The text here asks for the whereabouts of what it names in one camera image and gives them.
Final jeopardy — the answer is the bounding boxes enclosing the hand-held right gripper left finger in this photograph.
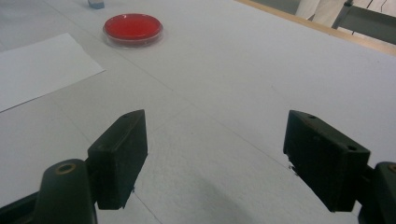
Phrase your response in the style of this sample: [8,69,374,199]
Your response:
[87,108,149,211]

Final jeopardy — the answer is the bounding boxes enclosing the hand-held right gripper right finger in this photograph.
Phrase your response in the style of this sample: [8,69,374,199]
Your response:
[283,109,372,213]

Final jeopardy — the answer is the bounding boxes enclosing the white paper sheet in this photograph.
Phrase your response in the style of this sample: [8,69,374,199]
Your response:
[0,32,106,114]

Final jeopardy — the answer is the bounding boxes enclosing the red round ink pad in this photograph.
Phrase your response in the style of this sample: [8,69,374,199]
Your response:
[102,12,164,49]

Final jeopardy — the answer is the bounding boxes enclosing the white table cover sheet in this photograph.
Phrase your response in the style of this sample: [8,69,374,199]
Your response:
[0,0,396,224]

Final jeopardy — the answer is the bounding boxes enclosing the black metal stand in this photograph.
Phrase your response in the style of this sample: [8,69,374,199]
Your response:
[332,0,396,46]

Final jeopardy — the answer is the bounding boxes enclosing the white desk frame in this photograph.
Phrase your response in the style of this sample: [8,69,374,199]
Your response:
[294,0,348,28]

